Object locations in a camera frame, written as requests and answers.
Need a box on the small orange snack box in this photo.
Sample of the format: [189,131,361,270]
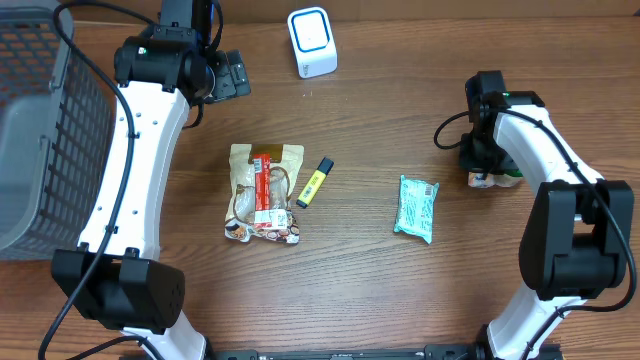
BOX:
[468,172,495,188]

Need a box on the green lidded beige jar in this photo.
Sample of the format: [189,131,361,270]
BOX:
[494,170,523,188]

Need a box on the beige brown snack pouch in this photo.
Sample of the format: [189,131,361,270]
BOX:
[224,144,304,245]

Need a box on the teal orange snack pack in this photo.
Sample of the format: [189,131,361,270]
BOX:
[394,175,440,244]

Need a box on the yellow highlighter pen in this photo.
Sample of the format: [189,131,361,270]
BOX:
[296,157,334,208]

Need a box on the red stick snack packet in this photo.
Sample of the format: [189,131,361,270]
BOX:
[253,153,289,230]

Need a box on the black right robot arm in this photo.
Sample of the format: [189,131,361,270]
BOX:
[459,71,637,359]

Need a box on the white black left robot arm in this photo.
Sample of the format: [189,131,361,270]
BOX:
[51,0,250,359]

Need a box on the white barcode scanner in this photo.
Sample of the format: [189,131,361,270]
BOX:
[287,6,338,79]

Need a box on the grey plastic shopping basket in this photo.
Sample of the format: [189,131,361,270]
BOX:
[1,0,114,261]

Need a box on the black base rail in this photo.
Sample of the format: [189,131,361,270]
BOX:
[204,342,564,360]

